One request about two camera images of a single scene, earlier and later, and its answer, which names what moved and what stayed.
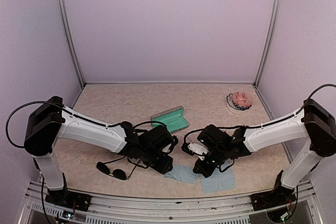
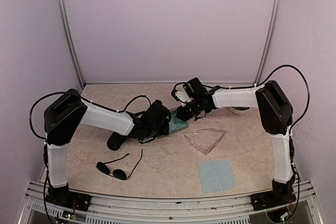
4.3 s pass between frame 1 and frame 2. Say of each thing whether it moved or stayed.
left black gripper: moved
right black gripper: moved
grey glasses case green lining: stayed
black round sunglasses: stayed
